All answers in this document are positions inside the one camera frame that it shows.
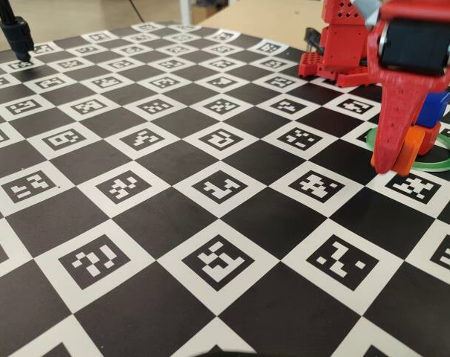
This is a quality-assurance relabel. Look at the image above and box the red gripper black motor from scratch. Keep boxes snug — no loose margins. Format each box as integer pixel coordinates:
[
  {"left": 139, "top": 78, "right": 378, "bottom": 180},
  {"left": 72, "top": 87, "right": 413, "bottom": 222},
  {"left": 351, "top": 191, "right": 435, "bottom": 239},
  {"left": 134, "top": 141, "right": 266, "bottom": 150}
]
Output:
[{"left": 365, "top": 0, "right": 450, "bottom": 176}]

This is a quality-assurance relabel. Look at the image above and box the orange cube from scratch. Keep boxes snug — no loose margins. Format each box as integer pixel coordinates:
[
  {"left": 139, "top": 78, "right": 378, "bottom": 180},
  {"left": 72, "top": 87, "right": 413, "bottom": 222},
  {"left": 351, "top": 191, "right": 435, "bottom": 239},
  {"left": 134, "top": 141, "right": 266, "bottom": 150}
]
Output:
[{"left": 371, "top": 125, "right": 426, "bottom": 176}]

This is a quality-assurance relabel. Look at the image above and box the red cube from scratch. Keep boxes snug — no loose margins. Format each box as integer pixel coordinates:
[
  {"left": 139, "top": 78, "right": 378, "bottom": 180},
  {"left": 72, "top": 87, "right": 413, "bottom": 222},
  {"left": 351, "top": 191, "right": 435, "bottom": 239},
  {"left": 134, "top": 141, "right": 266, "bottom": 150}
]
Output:
[{"left": 417, "top": 120, "right": 442, "bottom": 155}]

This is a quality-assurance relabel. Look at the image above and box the blue cube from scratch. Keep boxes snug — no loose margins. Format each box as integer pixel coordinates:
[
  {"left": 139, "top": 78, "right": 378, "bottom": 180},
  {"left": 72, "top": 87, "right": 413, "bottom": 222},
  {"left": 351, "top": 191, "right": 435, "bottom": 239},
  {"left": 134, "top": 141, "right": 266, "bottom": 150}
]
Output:
[{"left": 416, "top": 91, "right": 450, "bottom": 129}]

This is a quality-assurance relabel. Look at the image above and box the cardboard box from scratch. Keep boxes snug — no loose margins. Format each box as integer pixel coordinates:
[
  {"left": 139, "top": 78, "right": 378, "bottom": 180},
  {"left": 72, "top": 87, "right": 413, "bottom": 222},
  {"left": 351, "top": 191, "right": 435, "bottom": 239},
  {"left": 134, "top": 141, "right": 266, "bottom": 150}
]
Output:
[{"left": 192, "top": 5, "right": 218, "bottom": 24}]

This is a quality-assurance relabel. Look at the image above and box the black white marker checkerboard mat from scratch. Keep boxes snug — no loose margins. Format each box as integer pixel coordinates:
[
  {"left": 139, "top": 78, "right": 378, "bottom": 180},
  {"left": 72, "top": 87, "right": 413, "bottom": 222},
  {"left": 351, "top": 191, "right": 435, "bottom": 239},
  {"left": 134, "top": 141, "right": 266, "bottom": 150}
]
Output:
[{"left": 0, "top": 21, "right": 450, "bottom": 357}]

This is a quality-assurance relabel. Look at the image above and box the black tripod leg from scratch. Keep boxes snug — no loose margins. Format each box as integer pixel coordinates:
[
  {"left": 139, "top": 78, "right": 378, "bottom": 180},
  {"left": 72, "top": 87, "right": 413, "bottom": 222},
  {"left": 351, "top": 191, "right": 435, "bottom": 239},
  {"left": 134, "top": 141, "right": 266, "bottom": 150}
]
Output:
[{"left": 0, "top": 0, "right": 35, "bottom": 62}]

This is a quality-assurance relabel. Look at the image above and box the green flat ring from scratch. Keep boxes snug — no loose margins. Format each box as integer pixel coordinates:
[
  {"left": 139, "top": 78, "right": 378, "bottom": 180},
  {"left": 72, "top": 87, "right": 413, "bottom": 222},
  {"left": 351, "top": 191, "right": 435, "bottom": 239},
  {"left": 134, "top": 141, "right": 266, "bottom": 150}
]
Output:
[{"left": 365, "top": 126, "right": 450, "bottom": 173}]

